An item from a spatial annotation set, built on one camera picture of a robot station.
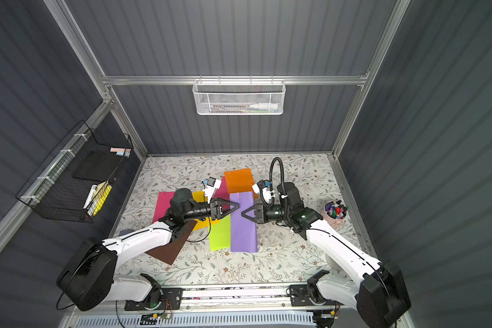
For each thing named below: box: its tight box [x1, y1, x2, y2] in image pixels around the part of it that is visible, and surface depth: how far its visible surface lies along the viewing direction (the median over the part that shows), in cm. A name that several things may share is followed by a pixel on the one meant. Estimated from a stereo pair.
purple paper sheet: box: [229, 191, 258, 253], surface depth 72 cm
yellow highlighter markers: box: [92, 185, 113, 216], surface depth 71 cm
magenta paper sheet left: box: [151, 191, 176, 224], surface depth 102 cm
